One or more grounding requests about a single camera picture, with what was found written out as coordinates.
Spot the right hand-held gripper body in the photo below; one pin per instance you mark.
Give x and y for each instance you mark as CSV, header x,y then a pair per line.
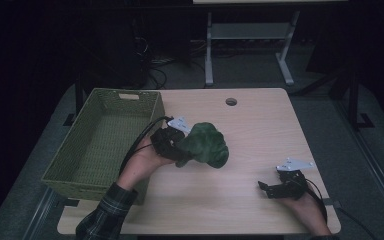
x,y
295,186

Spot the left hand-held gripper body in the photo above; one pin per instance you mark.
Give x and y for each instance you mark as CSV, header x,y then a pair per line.
x,y
166,143

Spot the green plush garment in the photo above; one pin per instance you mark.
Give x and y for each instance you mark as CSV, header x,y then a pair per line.
x,y
206,145

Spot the green woven basket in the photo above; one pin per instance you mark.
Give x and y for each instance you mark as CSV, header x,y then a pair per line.
x,y
96,146

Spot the person's right hand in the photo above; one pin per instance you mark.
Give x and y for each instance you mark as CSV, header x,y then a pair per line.
x,y
310,213

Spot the person's left hand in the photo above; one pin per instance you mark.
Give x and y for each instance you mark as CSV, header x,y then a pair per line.
x,y
141,165

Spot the grey metal stand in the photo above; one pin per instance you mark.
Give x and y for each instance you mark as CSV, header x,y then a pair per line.
x,y
208,60

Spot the aluminium floor rail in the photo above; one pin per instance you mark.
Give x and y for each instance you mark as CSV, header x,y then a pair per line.
x,y
38,213
373,166

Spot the black metal post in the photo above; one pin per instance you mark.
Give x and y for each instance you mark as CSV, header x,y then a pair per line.
x,y
354,100

